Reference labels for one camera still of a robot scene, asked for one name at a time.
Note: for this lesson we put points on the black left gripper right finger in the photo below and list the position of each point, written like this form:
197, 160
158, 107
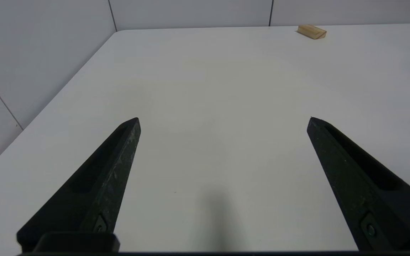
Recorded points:
365, 192

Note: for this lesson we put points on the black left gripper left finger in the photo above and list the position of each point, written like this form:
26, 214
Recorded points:
94, 188

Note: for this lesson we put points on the small wooden block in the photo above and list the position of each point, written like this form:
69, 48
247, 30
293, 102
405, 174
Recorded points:
311, 31

